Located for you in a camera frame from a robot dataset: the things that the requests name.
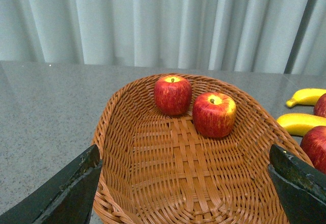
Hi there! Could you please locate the white curtain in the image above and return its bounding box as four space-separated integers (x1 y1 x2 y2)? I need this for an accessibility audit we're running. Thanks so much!
1 0 325 75

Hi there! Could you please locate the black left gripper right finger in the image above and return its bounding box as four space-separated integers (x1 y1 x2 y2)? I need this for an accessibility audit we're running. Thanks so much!
267 144 325 223

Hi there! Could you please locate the brown wicker basket left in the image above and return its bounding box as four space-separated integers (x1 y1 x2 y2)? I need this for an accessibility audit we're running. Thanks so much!
93 75 309 223

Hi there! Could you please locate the banana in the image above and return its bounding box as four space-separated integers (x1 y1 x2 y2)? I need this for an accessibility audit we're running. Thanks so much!
276 113 325 136
286 88 326 108

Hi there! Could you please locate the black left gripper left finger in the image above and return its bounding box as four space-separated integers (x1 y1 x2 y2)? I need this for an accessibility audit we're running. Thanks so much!
1 145 102 223

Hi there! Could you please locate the red yellow apple right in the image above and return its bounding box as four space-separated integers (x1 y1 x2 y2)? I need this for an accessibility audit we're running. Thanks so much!
193 92 236 138

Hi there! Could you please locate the red apple back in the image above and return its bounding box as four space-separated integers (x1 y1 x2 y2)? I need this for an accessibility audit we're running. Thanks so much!
154 75 192 116

